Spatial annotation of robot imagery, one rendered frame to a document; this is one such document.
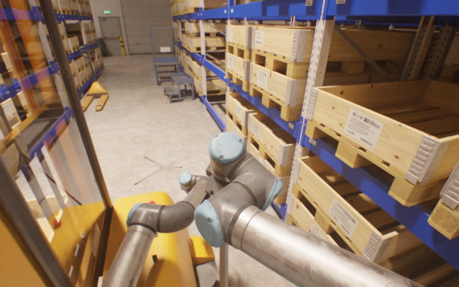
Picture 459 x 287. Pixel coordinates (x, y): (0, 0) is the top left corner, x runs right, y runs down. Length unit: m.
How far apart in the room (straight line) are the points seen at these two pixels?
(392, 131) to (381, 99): 0.90
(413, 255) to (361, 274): 1.56
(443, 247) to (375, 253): 0.32
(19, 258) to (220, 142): 0.62
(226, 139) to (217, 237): 0.24
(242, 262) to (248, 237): 1.86
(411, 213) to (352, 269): 1.00
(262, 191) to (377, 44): 1.92
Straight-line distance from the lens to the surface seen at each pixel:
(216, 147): 0.57
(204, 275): 1.70
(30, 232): 0.80
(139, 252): 0.97
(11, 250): 0.85
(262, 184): 0.54
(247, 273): 2.23
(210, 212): 0.45
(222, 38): 6.44
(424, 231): 1.37
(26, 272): 0.91
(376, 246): 1.48
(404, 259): 1.88
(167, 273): 1.21
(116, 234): 1.43
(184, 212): 1.02
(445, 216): 1.22
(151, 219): 1.02
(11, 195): 0.73
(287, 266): 0.41
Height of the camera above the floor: 1.90
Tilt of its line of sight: 29 degrees down
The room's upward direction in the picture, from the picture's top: 1 degrees clockwise
